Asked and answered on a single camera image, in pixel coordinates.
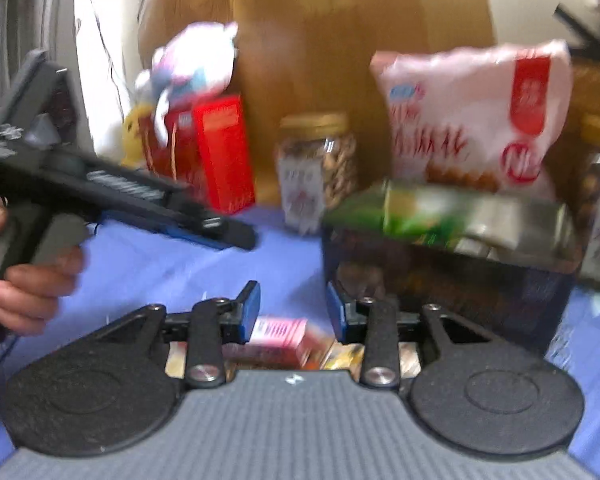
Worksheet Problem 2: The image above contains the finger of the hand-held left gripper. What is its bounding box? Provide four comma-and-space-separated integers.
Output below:
99, 194, 259, 252

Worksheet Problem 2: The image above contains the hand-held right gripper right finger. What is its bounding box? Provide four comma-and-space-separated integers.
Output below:
326, 280, 481, 388

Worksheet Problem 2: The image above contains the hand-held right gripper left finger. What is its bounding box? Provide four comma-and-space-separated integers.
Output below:
100, 280, 262, 388

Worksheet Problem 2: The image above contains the black rectangular box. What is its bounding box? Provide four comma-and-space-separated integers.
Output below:
322, 225, 577, 353

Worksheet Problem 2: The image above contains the large green snack packet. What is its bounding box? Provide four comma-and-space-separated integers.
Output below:
324, 180, 573, 256

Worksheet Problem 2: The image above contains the person's left hand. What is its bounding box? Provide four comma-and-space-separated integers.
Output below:
0, 206, 87, 336

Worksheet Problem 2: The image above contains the pink carton box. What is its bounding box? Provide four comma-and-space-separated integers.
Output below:
245, 316, 331, 367

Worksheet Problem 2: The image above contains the yellow snack packet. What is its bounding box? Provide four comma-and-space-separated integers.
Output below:
324, 346, 366, 371

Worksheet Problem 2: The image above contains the blue printed blanket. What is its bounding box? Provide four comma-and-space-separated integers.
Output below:
0, 205, 600, 480

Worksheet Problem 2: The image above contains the red gift box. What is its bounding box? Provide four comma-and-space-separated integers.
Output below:
140, 95, 256, 216

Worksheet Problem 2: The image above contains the yellow duck plush toy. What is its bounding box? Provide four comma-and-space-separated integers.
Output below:
122, 105, 147, 168

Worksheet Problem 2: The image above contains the pink white blue plush toy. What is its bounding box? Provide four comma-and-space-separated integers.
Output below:
135, 22, 238, 131

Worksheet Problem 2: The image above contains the metal rack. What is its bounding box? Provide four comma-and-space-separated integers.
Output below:
0, 0, 76, 126

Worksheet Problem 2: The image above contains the wooden headboard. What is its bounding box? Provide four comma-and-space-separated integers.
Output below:
137, 0, 600, 206

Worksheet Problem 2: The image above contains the large white pink snack bag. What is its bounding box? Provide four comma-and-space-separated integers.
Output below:
370, 40, 573, 198

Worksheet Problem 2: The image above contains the thin black wall cable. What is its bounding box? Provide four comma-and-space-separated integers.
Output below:
92, 7, 133, 116

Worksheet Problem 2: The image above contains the black bar frame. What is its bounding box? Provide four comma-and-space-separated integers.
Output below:
555, 2, 600, 53

